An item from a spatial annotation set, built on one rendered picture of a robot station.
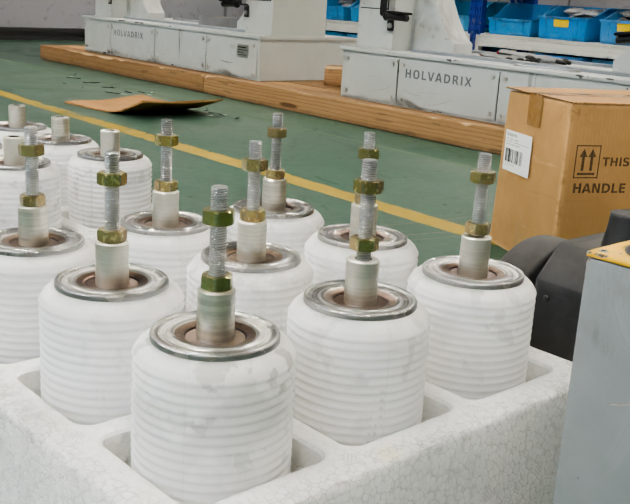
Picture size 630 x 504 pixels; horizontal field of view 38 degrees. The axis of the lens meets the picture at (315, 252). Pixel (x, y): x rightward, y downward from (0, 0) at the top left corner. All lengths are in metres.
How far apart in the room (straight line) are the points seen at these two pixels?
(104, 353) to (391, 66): 2.79
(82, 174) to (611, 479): 0.70
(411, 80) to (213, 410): 2.80
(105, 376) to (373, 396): 0.17
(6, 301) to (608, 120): 1.15
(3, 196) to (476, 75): 2.24
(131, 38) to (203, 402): 4.37
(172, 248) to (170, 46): 3.79
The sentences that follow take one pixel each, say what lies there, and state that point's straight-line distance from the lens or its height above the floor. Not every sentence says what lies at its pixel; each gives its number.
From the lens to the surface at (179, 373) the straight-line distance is 0.50.
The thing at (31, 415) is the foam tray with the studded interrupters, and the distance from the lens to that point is 0.62.
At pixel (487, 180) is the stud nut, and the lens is 0.67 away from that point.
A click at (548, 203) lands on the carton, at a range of 1.64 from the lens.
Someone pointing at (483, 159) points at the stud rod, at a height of 0.34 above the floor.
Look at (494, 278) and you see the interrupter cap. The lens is 0.69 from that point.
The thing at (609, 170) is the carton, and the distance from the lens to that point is 1.65.
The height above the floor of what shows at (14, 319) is 0.21.
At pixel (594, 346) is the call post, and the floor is 0.26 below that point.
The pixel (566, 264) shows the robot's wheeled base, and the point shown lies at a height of 0.19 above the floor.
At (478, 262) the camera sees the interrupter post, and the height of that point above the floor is 0.26.
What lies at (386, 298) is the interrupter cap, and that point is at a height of 0.25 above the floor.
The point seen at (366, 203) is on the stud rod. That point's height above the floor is 0.32.
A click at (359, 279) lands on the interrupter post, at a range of 0.60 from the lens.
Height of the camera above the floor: 0.45
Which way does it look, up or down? 16 degrees down
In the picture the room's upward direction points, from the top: 3 degrees clockwise
